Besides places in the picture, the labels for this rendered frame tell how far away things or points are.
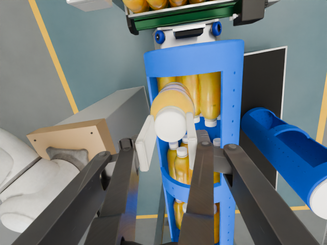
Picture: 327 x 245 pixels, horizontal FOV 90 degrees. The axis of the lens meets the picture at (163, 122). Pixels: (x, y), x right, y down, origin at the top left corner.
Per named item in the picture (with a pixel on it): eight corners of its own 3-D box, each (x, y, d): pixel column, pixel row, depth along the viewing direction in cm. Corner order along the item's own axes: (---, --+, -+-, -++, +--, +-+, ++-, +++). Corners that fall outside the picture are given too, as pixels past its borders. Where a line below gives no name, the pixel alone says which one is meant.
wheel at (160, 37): (161, 43, 58) (165, 43, 59) (159, 28, 57) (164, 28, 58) (154, 44, 62) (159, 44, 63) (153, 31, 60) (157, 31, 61)
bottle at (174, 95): (155, 106, 39) (136, 140, 21) (164, 76, 36) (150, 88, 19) (184, 114, 39) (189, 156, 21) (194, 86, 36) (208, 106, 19)
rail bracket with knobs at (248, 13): (226, 27, 62) (235, 22, 53) (227, 5, 60) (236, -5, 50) (254, 24, 61) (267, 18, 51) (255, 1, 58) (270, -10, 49)
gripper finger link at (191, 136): (187, 139, 13) (197, 138, 13) (185, 112, 19) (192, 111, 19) (189, 170, 14) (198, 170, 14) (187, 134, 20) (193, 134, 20)
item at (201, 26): (174, 40, 63) (173, 37, 51) (173, 33, 62) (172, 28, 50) (200, 37, 62) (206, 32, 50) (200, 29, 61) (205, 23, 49)
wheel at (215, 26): (211, 36, 57) (216, 35, 56) (211, 21, 55) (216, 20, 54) (217, 36, 60) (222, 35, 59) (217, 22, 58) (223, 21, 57)
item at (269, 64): (224, 186, 201) (227, 196, 187) (215, 58, 148) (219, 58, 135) (269, 183, 193) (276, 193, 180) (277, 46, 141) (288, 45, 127)
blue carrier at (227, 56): (173, 215, 95) (170, 275, 69) (152, 53, 64) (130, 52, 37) (225, 216, 91) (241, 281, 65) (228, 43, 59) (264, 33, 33)
